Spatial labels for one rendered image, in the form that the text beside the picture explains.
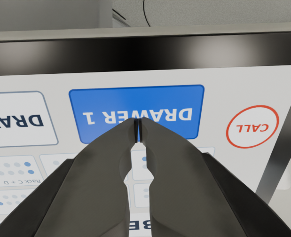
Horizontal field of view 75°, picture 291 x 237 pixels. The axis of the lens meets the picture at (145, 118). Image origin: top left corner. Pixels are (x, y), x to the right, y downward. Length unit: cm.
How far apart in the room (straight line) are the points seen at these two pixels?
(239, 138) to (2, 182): 21
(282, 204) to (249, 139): 337
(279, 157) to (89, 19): 25
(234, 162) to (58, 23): 25
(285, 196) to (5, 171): 345
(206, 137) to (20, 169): 16
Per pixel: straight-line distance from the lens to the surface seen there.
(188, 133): 15
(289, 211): 356
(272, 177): 22
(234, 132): 17
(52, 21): 29
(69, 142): 16
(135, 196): 20
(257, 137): 18
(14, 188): 22
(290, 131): 19
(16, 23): 30
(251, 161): 20
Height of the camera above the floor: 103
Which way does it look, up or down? 9 degrees down
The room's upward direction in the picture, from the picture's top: 177 degrees clockwise
